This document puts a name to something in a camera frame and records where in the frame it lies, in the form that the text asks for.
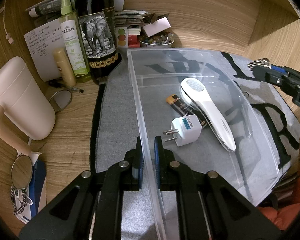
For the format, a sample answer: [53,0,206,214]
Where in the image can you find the clear plastic storage bin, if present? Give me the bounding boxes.
[127,49,281,239]

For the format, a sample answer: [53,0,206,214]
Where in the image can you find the white plug adapter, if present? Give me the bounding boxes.
[163,114,202,147]

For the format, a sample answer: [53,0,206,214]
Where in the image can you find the grey lettered cloth mat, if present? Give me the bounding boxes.
[90,49,300,239]

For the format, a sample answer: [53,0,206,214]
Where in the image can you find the black gold battery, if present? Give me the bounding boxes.
[166,94,207,129]

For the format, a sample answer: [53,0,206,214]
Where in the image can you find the white handheld massager device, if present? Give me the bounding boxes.
[180,77,236,152]

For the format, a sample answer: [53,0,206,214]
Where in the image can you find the black pen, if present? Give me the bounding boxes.
[47,80,84,94]

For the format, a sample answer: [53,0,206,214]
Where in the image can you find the round lens eyeglasses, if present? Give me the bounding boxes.
[49,89,72,113]

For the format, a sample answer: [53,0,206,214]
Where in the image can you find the blue white booklet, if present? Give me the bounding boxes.
[11,160,47,224]

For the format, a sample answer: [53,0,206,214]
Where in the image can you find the white bowl of trinkets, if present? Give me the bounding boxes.
[139,31,175,48]

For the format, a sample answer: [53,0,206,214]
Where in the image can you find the round hand mirror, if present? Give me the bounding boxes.
[11,143,46,190]

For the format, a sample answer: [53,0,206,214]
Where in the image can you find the red small box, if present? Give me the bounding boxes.
[128,35,140,48]

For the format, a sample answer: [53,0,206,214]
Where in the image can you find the white paper card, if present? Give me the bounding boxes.
[142,17,171,37]

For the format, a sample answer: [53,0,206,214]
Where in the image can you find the traffic light card box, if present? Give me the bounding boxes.
[116,27,128,48]

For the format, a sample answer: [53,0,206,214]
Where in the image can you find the orange jacket sleeve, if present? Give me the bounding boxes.
[257,167,300,230]

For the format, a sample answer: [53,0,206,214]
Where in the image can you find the small beige tube bottle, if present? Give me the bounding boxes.
[52,48,77,87]

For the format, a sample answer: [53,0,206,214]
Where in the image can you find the green spray bottle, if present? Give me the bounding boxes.
[59,0,91,83]

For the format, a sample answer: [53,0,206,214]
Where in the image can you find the stack of papers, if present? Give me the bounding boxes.
[114,10,148,26]

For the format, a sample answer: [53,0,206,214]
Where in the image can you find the white handwritten paper sheet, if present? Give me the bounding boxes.
[24,19,64,82]

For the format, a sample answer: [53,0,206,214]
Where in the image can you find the dark elephant label wine bottle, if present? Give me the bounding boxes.
[75,0,122,84]

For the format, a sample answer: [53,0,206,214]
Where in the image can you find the silver chain bracelet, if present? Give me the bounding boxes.
[9,184,33,216]

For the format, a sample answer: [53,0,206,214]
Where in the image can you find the pink cup with handle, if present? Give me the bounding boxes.
[0,56,56,155]

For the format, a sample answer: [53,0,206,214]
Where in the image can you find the white charging cable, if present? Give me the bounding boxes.
[1,0,15,43]

